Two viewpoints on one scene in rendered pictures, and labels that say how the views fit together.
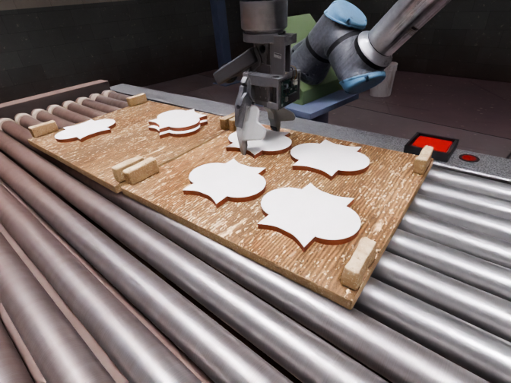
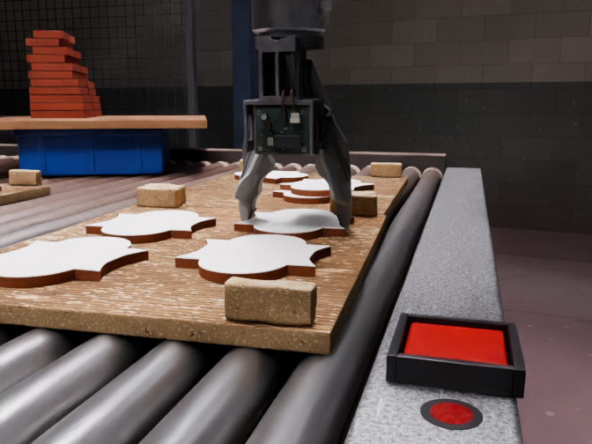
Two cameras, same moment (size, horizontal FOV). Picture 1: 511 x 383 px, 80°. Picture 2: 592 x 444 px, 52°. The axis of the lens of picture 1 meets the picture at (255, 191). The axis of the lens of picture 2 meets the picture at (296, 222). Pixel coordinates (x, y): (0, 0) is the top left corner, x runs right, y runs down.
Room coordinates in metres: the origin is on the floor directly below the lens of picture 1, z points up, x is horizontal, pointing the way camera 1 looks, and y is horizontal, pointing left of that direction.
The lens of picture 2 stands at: (0.28, -0.61, 1.07)
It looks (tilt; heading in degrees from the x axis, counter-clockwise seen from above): 11 degrees down; 63
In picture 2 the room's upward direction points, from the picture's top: straight up
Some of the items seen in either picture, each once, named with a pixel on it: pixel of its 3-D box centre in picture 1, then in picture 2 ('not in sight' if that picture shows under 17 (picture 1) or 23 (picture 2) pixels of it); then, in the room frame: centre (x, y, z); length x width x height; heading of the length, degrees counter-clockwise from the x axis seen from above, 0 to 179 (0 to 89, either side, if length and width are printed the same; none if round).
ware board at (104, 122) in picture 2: not in sight; (104, 121); (0.53, 0.95, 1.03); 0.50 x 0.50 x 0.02; 72
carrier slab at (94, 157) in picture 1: (137, 133); (292, 192); (0.72, 0.28, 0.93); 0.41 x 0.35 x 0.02; 49
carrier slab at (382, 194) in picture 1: (277, 176); (195, 251); (0.45, -0.04, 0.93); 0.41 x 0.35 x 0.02; 50
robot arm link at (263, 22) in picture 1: (265, 17); (292, 16); (0.56, -0.04, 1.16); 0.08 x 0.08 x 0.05
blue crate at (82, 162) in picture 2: not in sight; (102, 147); (0.52, 0.89, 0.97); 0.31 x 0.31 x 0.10; 72
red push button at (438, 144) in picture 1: (430, 147); (455, 352); (0.52, -0.34, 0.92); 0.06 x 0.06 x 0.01; 47
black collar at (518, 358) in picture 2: (430, 146); (455, 350); (0.52, -0.34, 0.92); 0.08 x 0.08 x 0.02; 47
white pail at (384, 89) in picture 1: (382, 79); not in sight; (3.87, -1.69, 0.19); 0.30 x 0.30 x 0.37
